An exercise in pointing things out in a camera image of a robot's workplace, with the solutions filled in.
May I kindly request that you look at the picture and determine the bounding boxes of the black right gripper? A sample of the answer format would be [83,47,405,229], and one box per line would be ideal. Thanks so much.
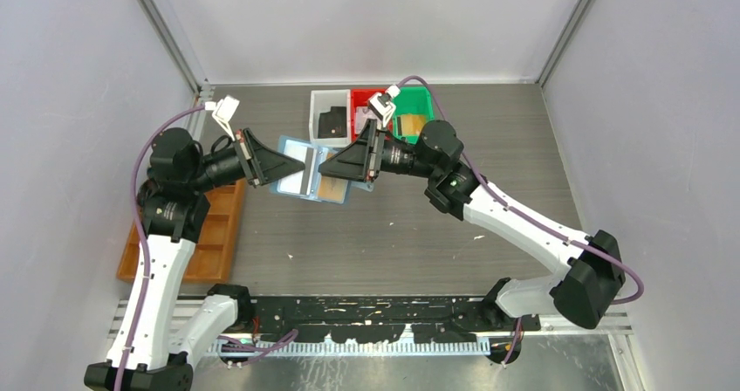
[319,118,440,182]

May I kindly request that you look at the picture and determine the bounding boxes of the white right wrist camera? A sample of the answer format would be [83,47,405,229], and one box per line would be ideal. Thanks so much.
[367,86,401,129]

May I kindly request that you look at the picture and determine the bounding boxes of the red plastic bin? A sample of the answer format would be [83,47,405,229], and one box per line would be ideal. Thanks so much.
[350,88,385,141]

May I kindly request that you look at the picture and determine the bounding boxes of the blue leather card holder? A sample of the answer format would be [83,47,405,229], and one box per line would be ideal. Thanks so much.
[270,135,374,204]

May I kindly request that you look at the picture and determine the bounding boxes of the silver VIP credit card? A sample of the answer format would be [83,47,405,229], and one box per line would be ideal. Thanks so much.
[276,140,319,200]

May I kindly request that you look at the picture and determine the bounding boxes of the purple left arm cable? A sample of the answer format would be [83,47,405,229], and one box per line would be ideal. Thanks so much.
[113,103,300,391]

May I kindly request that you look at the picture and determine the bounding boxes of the green plastic bin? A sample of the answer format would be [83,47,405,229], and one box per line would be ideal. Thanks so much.
[392,86,435,144]

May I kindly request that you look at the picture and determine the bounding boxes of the white plastic bin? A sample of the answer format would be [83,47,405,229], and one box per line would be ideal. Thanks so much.
[309,89,351,148]

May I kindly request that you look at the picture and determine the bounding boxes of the black item in white bin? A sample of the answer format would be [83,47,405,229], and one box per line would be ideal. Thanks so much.
[317,106,347,139]

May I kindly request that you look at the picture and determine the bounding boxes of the orange compartment tray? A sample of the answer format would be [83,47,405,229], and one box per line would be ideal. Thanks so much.
[116,180,249,285]

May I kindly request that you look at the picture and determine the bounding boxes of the cards in red bin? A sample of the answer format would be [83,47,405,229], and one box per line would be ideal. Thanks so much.
[353,106,376,135]

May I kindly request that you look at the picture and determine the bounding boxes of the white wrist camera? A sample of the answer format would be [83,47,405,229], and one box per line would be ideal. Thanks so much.
[367,86,401,129]
[206,95,240,141]

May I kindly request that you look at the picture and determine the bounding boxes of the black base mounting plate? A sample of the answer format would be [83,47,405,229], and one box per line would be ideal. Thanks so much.
[226,296,516,344]

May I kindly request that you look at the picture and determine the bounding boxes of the orange gold credit card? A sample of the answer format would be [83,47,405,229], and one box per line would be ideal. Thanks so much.
[317,176,349,203]

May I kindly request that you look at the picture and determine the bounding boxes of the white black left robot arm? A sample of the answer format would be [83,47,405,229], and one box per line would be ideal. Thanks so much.
[84,128,305,390]

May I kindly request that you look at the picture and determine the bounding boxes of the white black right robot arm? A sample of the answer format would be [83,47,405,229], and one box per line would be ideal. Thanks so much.
[319,120,626,331]

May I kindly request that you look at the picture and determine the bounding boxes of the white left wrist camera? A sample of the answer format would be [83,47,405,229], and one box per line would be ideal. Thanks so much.
[206,95,240,141]

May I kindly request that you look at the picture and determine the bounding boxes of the gold card in green bin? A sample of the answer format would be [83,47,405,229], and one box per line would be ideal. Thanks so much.
[394,113,428,139]

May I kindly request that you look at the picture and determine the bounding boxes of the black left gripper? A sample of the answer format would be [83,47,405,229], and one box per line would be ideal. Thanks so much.
[188,127,304,193]

